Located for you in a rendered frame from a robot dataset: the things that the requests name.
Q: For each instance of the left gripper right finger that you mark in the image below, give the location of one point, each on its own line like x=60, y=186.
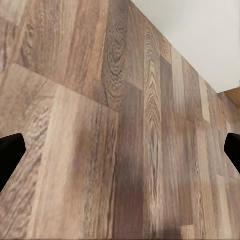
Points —
x=232, y=149

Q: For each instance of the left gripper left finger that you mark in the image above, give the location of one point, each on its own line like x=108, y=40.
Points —
x=12, y=149

